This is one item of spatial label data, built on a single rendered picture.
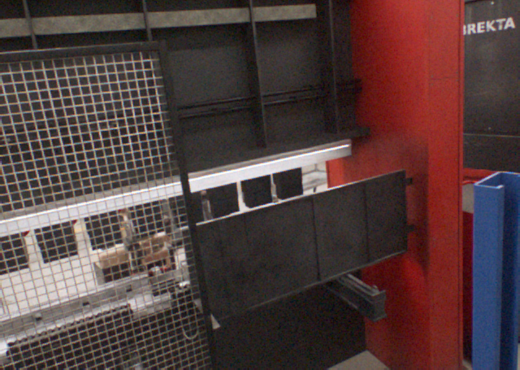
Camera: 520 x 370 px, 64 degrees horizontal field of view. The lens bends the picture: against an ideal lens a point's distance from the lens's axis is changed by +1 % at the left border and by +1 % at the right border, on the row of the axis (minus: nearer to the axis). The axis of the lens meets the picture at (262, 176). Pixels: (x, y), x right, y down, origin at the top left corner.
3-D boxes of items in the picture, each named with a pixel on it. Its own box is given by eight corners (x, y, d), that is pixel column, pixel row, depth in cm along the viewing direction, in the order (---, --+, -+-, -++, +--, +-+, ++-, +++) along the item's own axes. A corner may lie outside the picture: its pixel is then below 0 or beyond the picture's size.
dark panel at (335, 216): (405, 250, 214) (402, 168, 203) (408, 252, 212) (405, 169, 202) (197, 328, 169) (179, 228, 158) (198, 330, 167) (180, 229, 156)
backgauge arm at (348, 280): (311, 265, 245) (309, 243, 241) (387, 316, 188) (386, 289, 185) (299, 269, 241) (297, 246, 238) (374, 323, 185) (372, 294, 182)
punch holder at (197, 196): (200, 216, 220) (195, 186, 216) (205, 220, 212) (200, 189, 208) (172, 224, 214) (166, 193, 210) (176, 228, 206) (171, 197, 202)
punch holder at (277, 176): (296, 191, 244) (293, 164, 240) (304, 194, 236) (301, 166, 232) (274, 197, 238) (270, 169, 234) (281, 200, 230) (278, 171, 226)
